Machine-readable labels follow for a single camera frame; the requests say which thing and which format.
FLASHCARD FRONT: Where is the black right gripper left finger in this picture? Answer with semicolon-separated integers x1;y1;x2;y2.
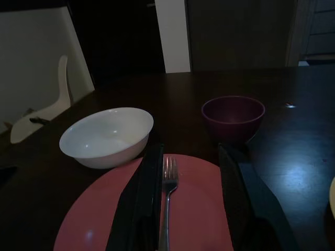
105;142;165;251

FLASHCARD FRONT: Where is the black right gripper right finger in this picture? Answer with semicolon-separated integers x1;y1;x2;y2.
218;143;299;251

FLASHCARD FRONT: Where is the silver metal fork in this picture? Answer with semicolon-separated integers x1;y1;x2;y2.
158;156;180;251

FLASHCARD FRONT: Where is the pink round plate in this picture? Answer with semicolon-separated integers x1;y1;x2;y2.
53;153;235;251

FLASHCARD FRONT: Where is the white ceramic bowl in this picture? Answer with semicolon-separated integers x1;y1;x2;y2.
59;107;154;169

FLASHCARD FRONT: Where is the dark purple bowl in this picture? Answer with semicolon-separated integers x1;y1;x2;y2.
201;95;266;145

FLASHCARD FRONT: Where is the yellow plate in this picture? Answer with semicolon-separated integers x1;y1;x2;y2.
329;176;335;218

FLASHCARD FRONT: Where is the dark wooden cabinet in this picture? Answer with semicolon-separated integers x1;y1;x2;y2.
184;0;302;72

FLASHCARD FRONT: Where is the dark drawer unit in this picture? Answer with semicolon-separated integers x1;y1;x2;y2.
303;0;335;61

